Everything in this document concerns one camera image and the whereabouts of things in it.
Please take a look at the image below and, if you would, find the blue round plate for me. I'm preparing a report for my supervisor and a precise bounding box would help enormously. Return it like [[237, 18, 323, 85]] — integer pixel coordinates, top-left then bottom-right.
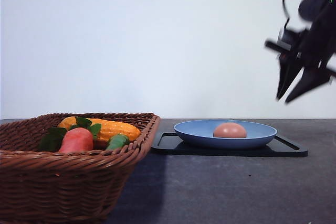
[[174, 120, 278, 150]]

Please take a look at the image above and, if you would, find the green toy pepper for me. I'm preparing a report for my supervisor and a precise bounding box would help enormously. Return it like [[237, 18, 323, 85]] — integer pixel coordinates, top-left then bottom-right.
[[107, 133, 130, 150]]

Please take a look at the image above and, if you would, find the red toy carrot with leaves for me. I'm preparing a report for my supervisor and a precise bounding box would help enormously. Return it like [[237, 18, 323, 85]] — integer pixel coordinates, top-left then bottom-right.
[[39, 117, 102, 153]]

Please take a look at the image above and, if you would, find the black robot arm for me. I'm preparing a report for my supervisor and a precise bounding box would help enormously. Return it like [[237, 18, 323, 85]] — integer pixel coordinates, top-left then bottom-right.
[[265, 0, 336, 103]]

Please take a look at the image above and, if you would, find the yellow toy corn cob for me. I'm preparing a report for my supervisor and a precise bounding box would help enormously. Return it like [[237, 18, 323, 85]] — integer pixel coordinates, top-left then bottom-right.
[[58, 117, 141, 141]]

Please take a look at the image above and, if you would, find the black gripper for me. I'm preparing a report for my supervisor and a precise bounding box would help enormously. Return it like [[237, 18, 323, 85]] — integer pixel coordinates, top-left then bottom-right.
[[265, 19, 336, 103]]

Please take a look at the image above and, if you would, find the black rectangular tray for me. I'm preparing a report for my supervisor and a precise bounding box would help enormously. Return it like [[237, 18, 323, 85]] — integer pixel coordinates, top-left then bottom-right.
[[151, 132, 308, 157]]

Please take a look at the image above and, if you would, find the brown egg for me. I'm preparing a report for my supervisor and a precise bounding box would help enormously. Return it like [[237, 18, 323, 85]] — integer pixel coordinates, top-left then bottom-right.
[[213, 122, 247, 138]]

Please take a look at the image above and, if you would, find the brown wicker basket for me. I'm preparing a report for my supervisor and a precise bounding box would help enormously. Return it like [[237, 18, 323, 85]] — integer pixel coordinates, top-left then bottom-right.
[[0, 113, 161, 224]]

